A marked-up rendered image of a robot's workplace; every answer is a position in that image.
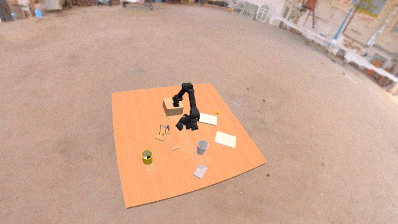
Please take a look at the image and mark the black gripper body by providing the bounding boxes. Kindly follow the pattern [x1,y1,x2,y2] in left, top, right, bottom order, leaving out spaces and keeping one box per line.
[175,113,190,131]

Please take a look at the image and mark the grey cup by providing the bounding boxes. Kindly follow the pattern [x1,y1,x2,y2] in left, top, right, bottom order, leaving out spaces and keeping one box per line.
[197,139,209,155]

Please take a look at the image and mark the yellow mug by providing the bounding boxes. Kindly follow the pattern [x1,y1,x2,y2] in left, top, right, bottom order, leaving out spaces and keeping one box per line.
[141,149,153,165]

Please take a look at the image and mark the beige flat rectangular pad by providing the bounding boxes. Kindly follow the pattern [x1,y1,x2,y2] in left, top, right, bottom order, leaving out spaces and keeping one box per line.
[215,131,236,148]

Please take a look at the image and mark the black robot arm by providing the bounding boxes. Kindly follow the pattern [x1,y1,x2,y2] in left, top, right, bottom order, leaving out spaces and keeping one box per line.
[172,83,200,131]

